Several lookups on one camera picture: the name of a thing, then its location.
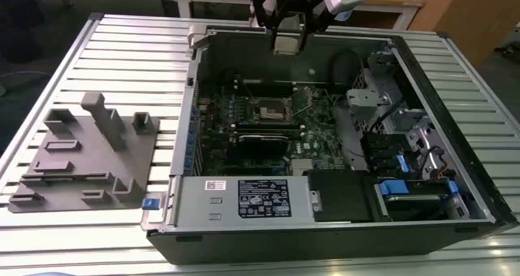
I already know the blue floor cable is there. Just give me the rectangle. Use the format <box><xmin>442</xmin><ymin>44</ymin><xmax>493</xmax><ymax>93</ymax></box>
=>
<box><xmin>0</xmin><ymin>70</ymin><xmax>52</xmax><ymax>82</ymax></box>

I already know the silver metal drive cage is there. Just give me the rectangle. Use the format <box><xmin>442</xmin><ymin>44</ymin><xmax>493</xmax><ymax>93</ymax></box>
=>
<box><xmin>352</xmin><ymin>51</ymin><xmax>437</xmax><ymax>155</ymax></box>

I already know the coloured wire bundle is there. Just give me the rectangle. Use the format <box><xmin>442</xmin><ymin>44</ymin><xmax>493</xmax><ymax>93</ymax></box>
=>
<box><xmin>429</xmin><ymin>165</ymin><xmax>450</xmax><ymax>181</ymax></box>

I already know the black open PC case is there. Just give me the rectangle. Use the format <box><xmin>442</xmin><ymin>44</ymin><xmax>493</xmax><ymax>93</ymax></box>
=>
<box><xmin>140</xmin><ymin>24</ymin><xmax>520</xmax><ymax>266</ymax></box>

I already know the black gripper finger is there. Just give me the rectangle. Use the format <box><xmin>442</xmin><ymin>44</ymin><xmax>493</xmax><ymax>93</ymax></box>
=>
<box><xmin>300</xmin><ymin>12</ymin><xmax>314</xmax><ymax>52</ymax></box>
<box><xmin>270</xmin><ymin>12</ymin><xmax>288</xmax><ymax>50</ymax></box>

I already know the green motherboard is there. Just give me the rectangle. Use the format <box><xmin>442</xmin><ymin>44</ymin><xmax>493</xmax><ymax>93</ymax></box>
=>
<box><xmin>196</xmin><ymin>83</ymin><xmax>354</xmax><ymax>177</ymax></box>

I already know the black wire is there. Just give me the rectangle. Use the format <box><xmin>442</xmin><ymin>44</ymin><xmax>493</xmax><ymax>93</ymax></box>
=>
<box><xmin>417</xmin><ymin>145</ymin><xmax>444</xmax><ymax>175</ymax></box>
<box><xmin>369</xmin><ymin>104</ymin><xmax>401</xmax><ymax>135</ymax></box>

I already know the grey metal bracket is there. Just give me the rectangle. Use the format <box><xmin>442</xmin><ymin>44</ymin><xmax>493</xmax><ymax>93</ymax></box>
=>
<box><xmin>345</xmin><ymin>88</ymin><xmax>388</xmax><ymax>117</ymax></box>

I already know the hard disk in blue carrier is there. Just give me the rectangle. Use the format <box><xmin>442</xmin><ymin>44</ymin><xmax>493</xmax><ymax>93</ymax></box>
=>
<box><xmin>376</xmin><ymin>178</ymin><xmax>458</xmax><ymax>222</ymax></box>

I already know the black office chair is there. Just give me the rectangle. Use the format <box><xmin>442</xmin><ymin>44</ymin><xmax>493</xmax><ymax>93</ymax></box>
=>
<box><xmin>0</xmin><ymin>0</ymin><xmax>46</xmax><ymax>65</ymax></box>

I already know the silver metal handle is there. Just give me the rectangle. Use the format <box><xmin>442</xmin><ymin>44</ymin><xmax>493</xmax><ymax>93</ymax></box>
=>
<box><xmin>138</xmin><ymin>190</ymin><xmax>173</xmax><ymax>232</ymax></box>

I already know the CPU socket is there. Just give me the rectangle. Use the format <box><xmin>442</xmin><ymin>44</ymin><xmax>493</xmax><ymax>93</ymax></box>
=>
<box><xmin>250</xmin><ymin>96</ymin><xmax>298</xmax><ymax>124</ymax></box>

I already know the black RAM slot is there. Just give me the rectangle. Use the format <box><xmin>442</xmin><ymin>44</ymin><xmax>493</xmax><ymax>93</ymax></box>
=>
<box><xmin>248</xmin><ymin>88</ymin><xmax>297</xmax><ymax>97</ymax></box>
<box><xmin>233</xmin><ymin>128</ymin><xmax>306</xmax><ymax>136</ymax></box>
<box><xmin>236</xmin><ymin>121</ymin><xmax>300</xmax><ymax>129</ymax></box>
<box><xmin>242</xmin><ymin>82</ymin><xmax>297</xmax><ymax>90</ymax></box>

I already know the silver chipset heatsink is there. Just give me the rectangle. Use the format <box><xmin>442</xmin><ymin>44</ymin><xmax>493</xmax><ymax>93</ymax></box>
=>
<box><xmin>289</xmin><ymin>158</ymin><xmax>317</xmax><ymax>171</ymax></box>

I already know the black plastic drive bracket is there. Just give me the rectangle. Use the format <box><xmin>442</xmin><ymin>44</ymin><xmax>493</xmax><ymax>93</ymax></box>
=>
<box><xmin>358</xmin><ymin>132</ymin><xmax>412</xmax><ymax>173</ymax></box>

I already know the black graphics card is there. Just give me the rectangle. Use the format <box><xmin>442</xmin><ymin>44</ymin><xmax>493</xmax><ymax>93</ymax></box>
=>
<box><xmin>225</xmin><ymin>132</ymin><xmax>292</xmax><ymax>165</ymax></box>

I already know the chair base with wheels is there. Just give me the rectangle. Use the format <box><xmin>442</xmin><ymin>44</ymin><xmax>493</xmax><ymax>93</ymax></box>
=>
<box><xmin>501</xmin><ymin>23</ymin><xmax>520</xmax><ymax>58</ymax></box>

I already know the grey parts rack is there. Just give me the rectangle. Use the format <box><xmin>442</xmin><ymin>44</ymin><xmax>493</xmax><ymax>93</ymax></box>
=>
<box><xmin>6</xmin><ymin>91</ymin><xmax>161</xmax><ymax>213</ymax></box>

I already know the wooden cabinet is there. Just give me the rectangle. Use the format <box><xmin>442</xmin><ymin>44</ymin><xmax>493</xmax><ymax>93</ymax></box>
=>
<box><xmin>408</xmin><ymin>0</ymin><xmax>520</xmax><ymax>68</ymax></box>

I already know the grey power supply unit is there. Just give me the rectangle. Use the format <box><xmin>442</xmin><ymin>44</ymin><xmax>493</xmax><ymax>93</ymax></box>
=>
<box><xmin>173</xmin><ymin>175</ymin><xmax>318</xmax><ymax>228</ymax></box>

